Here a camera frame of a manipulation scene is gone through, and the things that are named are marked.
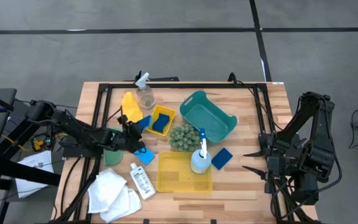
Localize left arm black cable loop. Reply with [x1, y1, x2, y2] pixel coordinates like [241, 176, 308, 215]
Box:
[103, 105, 124, 130]

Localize teal plastic basket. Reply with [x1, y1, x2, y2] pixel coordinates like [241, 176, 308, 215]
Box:
[179, 90, 238, 144]

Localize small yellow plastic bin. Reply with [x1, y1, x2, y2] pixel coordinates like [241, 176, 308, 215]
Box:
[146, 105, 177, 137]

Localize black cable over frame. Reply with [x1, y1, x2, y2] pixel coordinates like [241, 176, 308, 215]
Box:
[227, 72, 276, 131]

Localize white printed squeeze bottle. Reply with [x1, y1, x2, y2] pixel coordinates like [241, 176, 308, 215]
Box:
[129, 162, 157, 200]

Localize yellow cloth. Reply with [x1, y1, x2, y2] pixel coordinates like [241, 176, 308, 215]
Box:
[121, 91, 144, 123]

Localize large yellow translucent tray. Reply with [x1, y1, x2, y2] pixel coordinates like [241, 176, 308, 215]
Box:
[156, 151, 213, 194]

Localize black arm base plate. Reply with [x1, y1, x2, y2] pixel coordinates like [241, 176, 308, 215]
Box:
[62, 146, 105, 159]

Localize green cloth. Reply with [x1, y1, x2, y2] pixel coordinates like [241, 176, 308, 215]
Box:
[103, 126, 125, 167]

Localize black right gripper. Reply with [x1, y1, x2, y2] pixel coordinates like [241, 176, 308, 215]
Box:
[242, 133, 291, 194]

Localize spray bottle with blue nozzle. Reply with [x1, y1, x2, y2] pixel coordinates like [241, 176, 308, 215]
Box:
[190, 128, 213, 174]

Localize yellow plug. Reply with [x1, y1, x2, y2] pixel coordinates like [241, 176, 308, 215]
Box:
[31, 138, 45, 152]

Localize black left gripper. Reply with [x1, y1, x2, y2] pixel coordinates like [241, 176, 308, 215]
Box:
[116, 114, 147, 154]

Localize white paper sheets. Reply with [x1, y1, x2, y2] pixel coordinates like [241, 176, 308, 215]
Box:
[14, 150, 55, 199]

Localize artificial green succulent plant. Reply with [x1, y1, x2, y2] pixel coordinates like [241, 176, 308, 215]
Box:
[168, 124, 201, 152]

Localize blue kitchen sponge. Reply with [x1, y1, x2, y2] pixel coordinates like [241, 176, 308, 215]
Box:
[134, 146, 156, 166]
[137, 114, 153, 131]
[152, 113, 171, 134]
[211, 147, 234, 170]

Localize clear spray bottle white trigger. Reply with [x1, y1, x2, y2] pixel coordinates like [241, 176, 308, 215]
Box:
[134, 72, 156, 111]

